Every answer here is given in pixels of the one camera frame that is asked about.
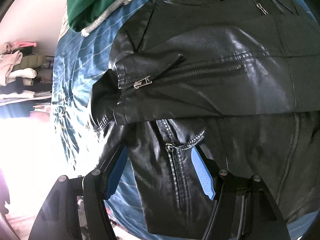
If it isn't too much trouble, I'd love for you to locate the black leather jacket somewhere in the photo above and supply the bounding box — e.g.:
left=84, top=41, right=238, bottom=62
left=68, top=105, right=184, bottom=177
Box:
left=88, top=0, right=319, bottom=239

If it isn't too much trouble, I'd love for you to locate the pile of folded clothes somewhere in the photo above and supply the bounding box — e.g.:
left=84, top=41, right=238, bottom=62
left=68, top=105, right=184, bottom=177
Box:
left=1, top=42, right=54, bottom=106

